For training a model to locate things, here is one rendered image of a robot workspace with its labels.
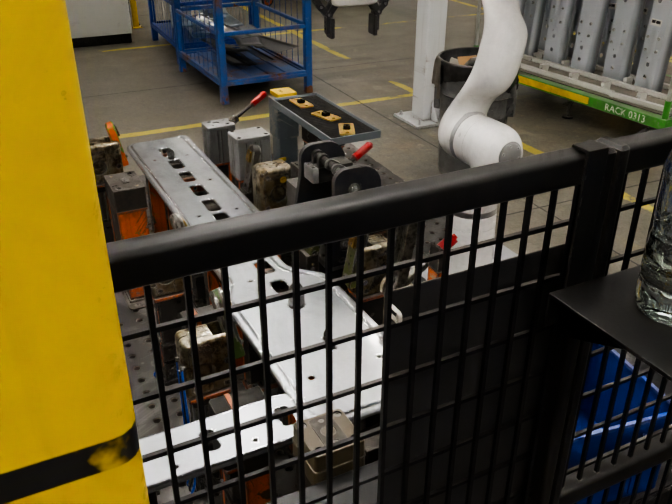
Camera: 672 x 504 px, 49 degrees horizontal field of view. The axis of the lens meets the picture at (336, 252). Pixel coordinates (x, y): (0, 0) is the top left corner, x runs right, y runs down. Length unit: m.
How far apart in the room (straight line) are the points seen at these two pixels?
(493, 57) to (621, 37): 4.17
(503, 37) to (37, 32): 1.48
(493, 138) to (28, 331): 1.44
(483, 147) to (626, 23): 4.20
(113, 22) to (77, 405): 8.01
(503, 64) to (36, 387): 1.48
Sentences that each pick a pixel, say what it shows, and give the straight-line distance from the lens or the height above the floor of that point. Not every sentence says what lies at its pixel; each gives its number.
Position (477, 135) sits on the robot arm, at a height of 1.20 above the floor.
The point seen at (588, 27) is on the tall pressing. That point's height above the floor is 0.63.
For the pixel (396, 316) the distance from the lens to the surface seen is 0.57.
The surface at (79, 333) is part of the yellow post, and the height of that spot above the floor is 1.57.
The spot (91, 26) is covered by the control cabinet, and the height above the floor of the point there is 0.21.
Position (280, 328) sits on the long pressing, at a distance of 1.34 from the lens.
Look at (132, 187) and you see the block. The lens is 1.90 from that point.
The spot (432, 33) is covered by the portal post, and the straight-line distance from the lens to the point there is 5.43.
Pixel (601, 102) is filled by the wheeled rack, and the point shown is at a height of 0.26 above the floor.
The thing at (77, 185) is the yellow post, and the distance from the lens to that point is 0.31.
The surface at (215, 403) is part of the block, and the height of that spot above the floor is 0.98.
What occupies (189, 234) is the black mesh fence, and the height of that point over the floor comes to 1.55.
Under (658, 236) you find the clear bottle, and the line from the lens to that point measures 0.60.
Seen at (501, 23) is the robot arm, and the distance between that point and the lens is 1.72.
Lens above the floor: 1.75
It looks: 28 degrees down
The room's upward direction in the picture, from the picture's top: straight up
